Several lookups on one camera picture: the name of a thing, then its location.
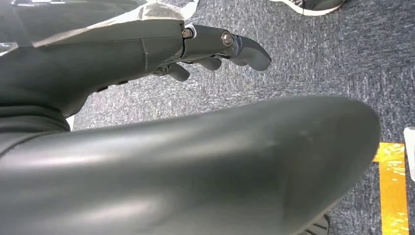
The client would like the person's shoe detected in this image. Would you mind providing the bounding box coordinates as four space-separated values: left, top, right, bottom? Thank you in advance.
269 0 346 17

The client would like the clear left wrist plate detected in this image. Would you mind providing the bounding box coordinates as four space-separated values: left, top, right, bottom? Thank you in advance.
0 0 199 56

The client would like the ribbed grey left arm sleeve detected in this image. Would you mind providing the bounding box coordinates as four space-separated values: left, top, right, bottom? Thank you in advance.
0 105 71 157

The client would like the dark ribbed robot part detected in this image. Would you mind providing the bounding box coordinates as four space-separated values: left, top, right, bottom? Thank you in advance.
300 214 331 235

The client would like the yellow floor tape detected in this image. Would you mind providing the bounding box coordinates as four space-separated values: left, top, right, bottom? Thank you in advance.
372 142 410 235

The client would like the white floor object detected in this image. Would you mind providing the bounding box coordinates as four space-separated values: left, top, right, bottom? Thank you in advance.
403 126 415 183

